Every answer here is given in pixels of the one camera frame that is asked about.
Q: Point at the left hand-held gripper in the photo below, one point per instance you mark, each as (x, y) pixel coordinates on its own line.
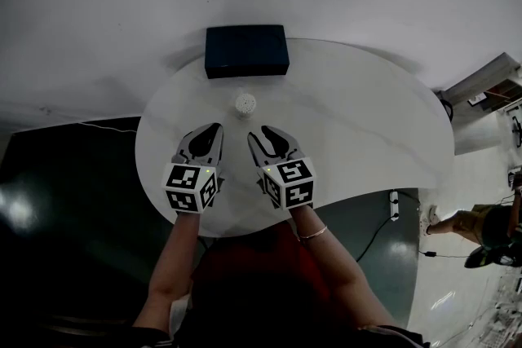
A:
(183, 185)

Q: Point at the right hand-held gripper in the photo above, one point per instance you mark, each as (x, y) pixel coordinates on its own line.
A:
(291, 183)

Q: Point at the small white cup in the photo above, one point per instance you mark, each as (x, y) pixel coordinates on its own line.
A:
(245, 104)

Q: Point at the person's right forearm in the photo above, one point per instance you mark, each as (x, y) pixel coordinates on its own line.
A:
(338, 277)

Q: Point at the person's left forearm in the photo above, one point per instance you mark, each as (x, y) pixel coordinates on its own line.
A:
(171, 265)

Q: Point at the dark blue box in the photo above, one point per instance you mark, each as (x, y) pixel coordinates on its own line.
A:
(246, 51)

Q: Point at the person's red shirt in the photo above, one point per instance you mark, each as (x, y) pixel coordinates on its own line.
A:
(261, 269)

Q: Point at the white power strip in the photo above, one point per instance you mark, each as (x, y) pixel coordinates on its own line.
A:
(394, 205)

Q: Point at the black power adapter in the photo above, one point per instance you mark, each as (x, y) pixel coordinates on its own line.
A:
(429, 254)

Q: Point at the grey open shelf unit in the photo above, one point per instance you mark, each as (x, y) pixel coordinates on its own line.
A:
(473, 122)

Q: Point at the small framed picture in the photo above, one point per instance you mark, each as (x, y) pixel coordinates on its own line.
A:
(477, 99)

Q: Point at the black office chair base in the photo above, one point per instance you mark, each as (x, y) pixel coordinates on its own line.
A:
(517, 130)

